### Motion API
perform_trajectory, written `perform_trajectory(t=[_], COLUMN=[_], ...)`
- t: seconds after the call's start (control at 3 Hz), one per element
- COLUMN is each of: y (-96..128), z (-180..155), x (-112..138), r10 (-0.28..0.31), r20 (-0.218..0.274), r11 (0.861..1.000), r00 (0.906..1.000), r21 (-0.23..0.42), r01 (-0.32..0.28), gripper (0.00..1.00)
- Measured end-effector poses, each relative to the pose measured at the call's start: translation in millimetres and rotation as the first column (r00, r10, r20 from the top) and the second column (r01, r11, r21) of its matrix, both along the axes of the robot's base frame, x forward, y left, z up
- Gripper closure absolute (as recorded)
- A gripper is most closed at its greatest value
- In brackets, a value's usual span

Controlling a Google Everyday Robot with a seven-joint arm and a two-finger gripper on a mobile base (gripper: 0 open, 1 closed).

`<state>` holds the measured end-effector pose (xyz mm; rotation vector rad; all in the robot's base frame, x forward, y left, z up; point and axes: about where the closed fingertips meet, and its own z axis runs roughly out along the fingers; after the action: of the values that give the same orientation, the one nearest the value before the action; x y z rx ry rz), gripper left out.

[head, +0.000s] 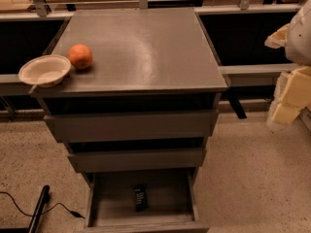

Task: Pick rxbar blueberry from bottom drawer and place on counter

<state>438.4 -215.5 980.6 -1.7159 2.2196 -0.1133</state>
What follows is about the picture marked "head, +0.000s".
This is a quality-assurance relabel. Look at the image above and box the orange fruit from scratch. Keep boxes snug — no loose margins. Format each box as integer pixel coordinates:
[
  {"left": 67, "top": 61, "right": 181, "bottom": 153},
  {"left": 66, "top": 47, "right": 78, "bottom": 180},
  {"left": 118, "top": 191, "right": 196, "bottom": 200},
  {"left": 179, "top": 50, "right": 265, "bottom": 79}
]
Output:
[{"left": 68, "top": 44, "right": 93, "bottom": 70}]

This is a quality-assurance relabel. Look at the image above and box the black cable on floor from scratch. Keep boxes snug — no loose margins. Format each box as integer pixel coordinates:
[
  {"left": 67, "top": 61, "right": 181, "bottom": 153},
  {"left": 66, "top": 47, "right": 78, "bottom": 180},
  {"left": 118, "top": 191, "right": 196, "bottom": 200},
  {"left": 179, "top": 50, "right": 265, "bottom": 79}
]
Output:
[{"left": 0, "top": 191, "right": 86, "bottom": 219}]

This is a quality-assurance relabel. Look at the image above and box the grey open bottom drawer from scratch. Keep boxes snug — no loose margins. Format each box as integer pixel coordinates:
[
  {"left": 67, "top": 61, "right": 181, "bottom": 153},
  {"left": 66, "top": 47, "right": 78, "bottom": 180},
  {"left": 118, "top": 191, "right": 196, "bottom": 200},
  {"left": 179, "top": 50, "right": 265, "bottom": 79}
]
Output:
[{"left": 84, "top": 169, "right": 209, "bottom": 233}]

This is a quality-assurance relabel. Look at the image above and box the grey top drawer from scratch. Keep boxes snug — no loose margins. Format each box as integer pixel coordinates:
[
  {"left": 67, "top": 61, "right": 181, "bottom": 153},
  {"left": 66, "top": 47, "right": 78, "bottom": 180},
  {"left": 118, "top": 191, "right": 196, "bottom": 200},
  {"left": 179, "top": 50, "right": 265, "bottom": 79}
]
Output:
[{"left": 44, "top": 110, "right": 218, "bottom": 143}]

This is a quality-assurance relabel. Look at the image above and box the white paper bowl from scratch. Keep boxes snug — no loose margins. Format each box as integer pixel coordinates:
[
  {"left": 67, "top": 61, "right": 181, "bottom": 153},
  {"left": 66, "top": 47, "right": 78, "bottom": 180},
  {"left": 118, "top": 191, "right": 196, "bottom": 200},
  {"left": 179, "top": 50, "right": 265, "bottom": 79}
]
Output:
[{"left": 18, "top": 55, "right": 71, "bottom": 87}]

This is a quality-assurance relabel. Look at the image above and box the grey metal rail frame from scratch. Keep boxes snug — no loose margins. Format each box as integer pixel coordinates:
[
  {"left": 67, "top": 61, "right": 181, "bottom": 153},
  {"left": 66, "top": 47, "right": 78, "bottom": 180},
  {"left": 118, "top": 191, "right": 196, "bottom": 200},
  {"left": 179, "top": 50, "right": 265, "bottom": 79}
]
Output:
[{"left": 0, "top": 0, "right": 307, "bottom": 120}]

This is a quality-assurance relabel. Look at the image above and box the black pole on floor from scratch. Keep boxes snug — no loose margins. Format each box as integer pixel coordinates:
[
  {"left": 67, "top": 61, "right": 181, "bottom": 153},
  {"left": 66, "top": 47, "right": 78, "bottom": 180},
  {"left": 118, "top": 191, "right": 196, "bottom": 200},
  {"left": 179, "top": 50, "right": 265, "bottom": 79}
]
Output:
[{"left": 28, "top": 185, "right": 50, "bottom": 233}]

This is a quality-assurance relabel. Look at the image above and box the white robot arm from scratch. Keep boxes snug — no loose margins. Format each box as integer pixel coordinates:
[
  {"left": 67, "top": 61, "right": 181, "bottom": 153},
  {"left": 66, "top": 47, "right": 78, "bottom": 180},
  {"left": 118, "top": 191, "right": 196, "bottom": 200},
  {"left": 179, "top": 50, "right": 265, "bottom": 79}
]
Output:
[{"left": 264, "top": 0, "right": 311, "bottom": 130}]

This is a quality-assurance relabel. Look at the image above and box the dark rxbar blueberry bar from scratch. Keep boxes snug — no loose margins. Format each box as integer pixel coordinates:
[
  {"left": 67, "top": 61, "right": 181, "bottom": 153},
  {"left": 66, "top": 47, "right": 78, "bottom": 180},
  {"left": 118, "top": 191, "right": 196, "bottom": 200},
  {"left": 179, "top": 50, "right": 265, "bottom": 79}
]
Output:
[{"left": 134, "top": 184, "right": 149, "bottom": 212}]

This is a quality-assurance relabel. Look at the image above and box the grey middle drawer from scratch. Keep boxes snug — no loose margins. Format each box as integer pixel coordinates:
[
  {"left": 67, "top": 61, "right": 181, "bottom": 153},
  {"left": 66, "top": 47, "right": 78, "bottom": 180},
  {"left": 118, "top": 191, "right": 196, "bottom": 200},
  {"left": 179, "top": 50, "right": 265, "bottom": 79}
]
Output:
[{"left": 68, "top": 148, "right": 205, "bottom": 173}]

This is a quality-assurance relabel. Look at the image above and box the grey drawer cabinet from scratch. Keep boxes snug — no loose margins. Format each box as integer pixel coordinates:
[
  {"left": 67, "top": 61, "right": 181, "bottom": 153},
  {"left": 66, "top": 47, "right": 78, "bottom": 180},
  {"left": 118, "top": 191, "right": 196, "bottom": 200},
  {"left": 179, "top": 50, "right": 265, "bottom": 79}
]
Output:
[{"left": 29, "top": 7, "right": 228, "bottom": 233}]

